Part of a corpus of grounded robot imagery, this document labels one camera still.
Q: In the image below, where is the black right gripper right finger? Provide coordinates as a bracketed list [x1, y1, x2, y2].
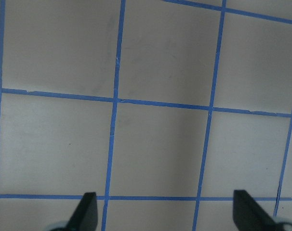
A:
[233, 190, 284, 231]

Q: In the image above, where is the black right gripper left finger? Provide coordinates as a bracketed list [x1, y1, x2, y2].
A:
[68, 192, 98, 231]

